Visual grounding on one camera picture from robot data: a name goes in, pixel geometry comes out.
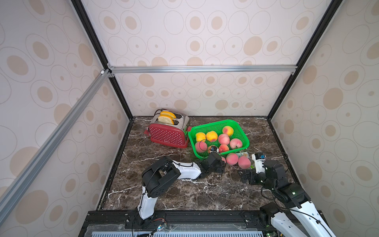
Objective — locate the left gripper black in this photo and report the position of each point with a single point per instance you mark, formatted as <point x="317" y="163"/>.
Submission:
<point x="220" y="166"/>

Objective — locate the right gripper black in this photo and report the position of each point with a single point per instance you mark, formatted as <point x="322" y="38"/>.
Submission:
<point x="250" y="176"/>

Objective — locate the pink peach with stem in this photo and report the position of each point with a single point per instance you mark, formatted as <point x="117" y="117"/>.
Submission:
<point x="201" y="147"/>

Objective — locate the yellow orange peach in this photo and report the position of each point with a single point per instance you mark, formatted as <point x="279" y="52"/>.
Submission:
<point x="228" y="130"/>

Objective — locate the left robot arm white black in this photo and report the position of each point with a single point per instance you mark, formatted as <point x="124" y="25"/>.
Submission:
<point x="161" y="175"/>

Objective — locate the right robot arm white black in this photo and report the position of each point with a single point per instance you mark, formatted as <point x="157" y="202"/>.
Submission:
<point x="271" y="175"/>

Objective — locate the green plastic basket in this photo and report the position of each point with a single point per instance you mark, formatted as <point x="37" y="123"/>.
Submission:
<point x="218" y="128"/>

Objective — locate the white drycake snack packet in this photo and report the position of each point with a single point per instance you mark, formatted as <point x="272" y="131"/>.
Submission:
<point x="243" y="154"/>

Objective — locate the red polka dot toaster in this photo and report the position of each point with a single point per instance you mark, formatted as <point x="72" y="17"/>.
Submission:
<point x="169" y="135"/>

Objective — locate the bread slice in toaster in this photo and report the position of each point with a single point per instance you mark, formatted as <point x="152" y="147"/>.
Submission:
<point x="166" y="119"/>
<point x="168" y="114"/>

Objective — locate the horizontal aluminium bar back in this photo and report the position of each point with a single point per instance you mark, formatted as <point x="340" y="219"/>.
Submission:
<point x="203" y="69"/>

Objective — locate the diagonal aluminium bar left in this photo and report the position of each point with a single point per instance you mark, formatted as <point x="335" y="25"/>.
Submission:
<point x="39" y="160"/>

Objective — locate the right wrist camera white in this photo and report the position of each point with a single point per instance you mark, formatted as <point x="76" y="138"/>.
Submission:
<point x="259" y="159"/>

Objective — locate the black front rail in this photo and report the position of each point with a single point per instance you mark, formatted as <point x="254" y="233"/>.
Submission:
<point x="117" y="221"/>

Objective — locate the black frame post right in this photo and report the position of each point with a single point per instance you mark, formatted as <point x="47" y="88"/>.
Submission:
<point x="317" y="35"/>

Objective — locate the black aluminium frame post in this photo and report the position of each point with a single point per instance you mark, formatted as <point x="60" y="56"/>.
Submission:
<point x="93" y="38"/>

